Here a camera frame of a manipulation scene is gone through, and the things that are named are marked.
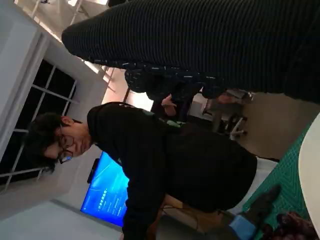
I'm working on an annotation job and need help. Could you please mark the red toy grape bunch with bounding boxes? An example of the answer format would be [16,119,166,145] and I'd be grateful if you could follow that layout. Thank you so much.
[272,211,320,240]

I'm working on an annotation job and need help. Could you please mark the white plate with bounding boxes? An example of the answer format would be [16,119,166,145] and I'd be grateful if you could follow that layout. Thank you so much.
[298,119,320,226]

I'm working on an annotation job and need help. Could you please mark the person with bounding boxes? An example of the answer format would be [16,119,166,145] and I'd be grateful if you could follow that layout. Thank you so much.
[23,101,280,240]
[152,93,193,123]

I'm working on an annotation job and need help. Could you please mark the office chair base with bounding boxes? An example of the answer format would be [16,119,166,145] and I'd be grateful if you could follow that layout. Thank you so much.
[219,113,248,141]

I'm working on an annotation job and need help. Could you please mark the wooden table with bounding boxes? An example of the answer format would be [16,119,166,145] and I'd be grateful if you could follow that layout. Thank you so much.
[162,194,203,226]

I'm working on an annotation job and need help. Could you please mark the computer monitor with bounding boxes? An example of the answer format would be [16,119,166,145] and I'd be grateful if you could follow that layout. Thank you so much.
[79,151,131,227]

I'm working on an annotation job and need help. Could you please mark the green cutting mat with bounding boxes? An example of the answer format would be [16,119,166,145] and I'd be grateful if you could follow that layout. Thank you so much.
[242,122,320,240]

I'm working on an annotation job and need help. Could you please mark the dark window with white frame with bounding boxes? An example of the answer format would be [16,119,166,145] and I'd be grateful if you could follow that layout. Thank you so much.
[0,58,78,191]

